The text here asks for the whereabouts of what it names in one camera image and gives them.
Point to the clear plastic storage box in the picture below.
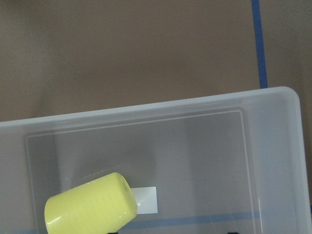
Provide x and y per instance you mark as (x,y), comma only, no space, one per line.
(232,163)

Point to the white label sticker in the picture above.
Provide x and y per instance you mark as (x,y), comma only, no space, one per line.
(146,200)

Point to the yellow plastic cup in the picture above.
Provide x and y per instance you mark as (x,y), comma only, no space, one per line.
(101,206)

